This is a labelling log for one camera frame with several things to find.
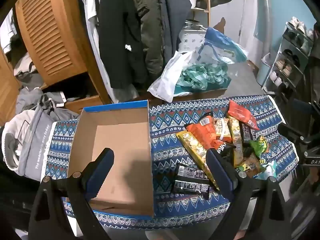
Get white grey hoodie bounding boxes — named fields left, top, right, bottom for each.
left=1, top=110, right=50, bottom=175

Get group of shoes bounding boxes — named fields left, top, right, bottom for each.
left=269, top=16, right=314, bottom=88

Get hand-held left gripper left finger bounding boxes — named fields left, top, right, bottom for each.
left=29, top=147, right=115, bottom=240

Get green snack packet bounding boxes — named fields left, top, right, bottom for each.
left=246, top=135, right=270, bottom=160

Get grey shoe rack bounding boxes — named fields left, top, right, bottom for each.
left=262, top=21, right=315, bottom=98

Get orange striped popcorn packet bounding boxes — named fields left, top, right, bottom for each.
left=214, top=118, right=232, bottom=140

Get teal snack packet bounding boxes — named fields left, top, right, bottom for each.
left=257, top=160, right=277, bottom=180

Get navy coat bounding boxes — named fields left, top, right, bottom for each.
left=155, top=0, right=192, bottom=80

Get olive green coat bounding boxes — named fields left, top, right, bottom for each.
left=129, top=0, right=165, bottom=80

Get yellow long snack packet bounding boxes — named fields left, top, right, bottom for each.
left=229, top=117, right=244, bottom=168
left=176, top=129, right=220, bottom=190

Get white patterned box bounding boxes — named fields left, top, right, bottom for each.
left=179, top=25, right=209, bottom=53

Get white folded cloth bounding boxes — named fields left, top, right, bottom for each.
left=0, top=10, right=18, bottom=53

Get light blue bin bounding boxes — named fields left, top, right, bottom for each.
left=256, top=52, right=278, bottom=88

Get teal crumpled plastic bags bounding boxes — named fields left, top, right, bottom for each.
left=175, top=62, right=232, bottom=93

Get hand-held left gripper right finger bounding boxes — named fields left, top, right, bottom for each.
left=205, top=149, right=293, bottom=240

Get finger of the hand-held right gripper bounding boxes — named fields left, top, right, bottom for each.
left=277, top=123, right=304, bottom=143
left=291, top=99, right=314, bottom=115

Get multicoloured snack packet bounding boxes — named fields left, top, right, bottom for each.
left=236, top=154, right=267, bottom=179

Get wooden louvered wardrobe door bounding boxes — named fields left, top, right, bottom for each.
left=15, top=0, right=100, bottom=85

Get grey clothes pile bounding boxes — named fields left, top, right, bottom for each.
left=15, top=87, right=80, bottom=123

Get blue patterned tablecloth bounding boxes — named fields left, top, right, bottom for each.
left=42, top=94, right=300, bottom=230

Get small black snack packet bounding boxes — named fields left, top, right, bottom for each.
left=172, top=179, right=211, bottom=201
left=176, top=164, right=209, bottom=181

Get grey white folded clothes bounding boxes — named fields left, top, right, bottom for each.
left=12, top=52, right=45, bottom=90

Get orange black snack packet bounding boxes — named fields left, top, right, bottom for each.
left=184, top=112, right=237, bottom=160

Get black coat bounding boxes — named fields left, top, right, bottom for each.
left=99, top=0, right=150, bottom=89

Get blue white plastic bag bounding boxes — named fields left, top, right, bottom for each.
left=195, top=27, right=249, bottom=64

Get red snack packet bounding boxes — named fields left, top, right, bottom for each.
left=226, top=100, right=258, bottom=131

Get cardboard box with blue rim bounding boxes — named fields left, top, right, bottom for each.
left=67, top=100, right=155, bottom=218

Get wooden shelf rack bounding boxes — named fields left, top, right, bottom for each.
left=190, top=0, right=212, bottom=25

